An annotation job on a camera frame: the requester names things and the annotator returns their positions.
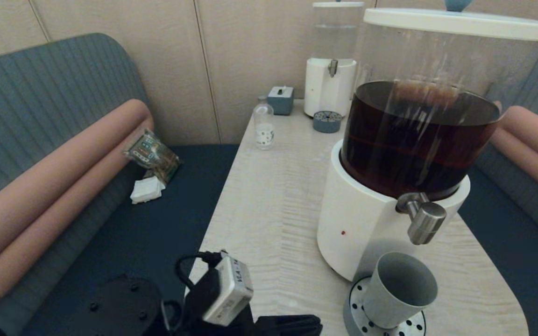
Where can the small clear water dispenser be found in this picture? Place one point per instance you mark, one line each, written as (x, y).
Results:
(327, 88)

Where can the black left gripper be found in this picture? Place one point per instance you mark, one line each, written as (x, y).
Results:
(192, 317)

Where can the small white dispenser lid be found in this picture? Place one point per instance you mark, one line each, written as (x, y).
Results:
(338, 4)

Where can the grey plastic cup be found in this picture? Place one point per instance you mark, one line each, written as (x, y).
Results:
(390, 303)

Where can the clear plastic bottle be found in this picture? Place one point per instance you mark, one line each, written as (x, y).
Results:
(264, 130)

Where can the green snack packet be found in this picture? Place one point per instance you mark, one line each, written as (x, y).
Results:
(152, 153)

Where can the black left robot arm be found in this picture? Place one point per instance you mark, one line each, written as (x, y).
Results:
(119, 308)

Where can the large white dispenser lid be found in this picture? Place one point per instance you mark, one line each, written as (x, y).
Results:
(460, 24)

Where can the white folded napkin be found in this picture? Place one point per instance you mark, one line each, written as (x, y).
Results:
(146, 191)

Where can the blue-grey square box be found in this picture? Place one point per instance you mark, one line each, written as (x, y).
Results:
(280, 100)

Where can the large metal dispenser tap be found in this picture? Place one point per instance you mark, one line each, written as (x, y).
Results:
(425, 219)

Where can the small blue perforated drip tray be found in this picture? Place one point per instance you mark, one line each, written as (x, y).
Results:
(327, 123)

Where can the teal sofa bench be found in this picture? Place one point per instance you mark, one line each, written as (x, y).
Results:
(40, 84)
(521, 261)

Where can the large dark tea dispenser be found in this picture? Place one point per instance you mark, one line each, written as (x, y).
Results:
(367, 224)

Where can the small metal dispenser tap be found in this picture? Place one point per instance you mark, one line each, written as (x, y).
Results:
(332, 68)

